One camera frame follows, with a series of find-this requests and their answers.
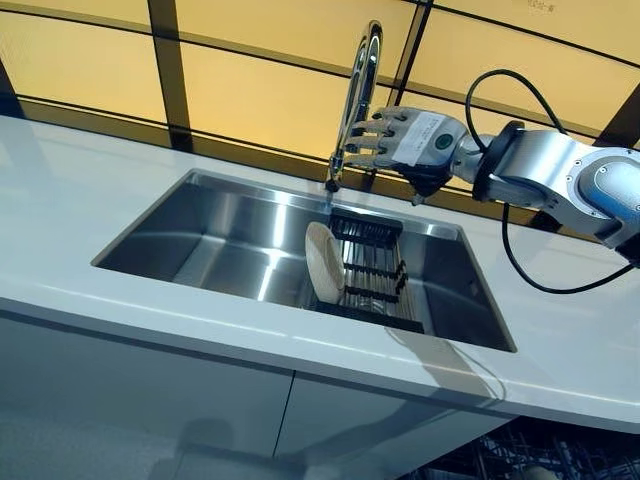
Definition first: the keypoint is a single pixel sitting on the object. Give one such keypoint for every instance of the black silver robot right hand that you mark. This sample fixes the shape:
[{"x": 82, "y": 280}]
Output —
[{"x": 420, "y": 145}]

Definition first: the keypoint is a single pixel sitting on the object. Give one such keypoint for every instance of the cream round plate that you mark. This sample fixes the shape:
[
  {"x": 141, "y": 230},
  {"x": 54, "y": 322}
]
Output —
[{"x": 325, "y": 265}]

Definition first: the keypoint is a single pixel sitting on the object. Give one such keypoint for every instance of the chrome kitchen faucet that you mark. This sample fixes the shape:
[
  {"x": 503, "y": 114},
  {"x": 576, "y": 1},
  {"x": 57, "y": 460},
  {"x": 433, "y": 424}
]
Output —
[{"x": 356, "y": 90}]

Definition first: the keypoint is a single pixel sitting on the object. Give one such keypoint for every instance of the black sink dish rack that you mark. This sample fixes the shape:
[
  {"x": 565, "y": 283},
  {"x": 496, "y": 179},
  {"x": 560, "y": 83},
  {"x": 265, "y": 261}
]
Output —
[{"x": 375, "y": 270}]

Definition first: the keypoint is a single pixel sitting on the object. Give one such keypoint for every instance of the stainless steel sink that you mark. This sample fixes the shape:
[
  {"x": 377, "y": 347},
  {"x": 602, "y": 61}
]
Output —
[{"x": 210, "y": 235}]

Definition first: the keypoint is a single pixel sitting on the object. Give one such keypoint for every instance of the white glossy cabinet door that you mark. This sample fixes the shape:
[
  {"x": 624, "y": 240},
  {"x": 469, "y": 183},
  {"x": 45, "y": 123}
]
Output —
[
  {"x": 125, "y": 400},
  {"x": 375, "y": 425}
]

